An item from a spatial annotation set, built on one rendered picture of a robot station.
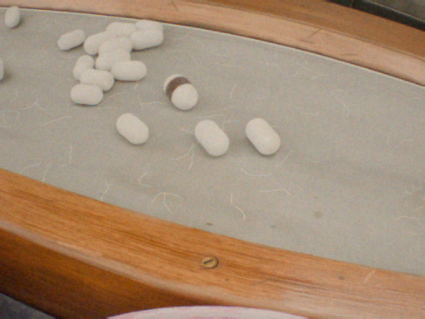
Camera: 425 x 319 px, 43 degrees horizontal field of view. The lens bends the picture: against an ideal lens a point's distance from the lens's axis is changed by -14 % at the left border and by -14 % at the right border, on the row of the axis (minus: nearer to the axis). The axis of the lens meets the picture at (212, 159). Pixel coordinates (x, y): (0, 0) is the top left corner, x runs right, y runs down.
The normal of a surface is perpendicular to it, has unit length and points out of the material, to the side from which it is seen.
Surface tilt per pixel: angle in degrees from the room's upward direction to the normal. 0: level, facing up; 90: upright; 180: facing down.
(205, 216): 0
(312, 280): 0
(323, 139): 0
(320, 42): 45
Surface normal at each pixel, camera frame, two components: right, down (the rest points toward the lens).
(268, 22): -0.14, -0.13
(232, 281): 0.07, -0.77
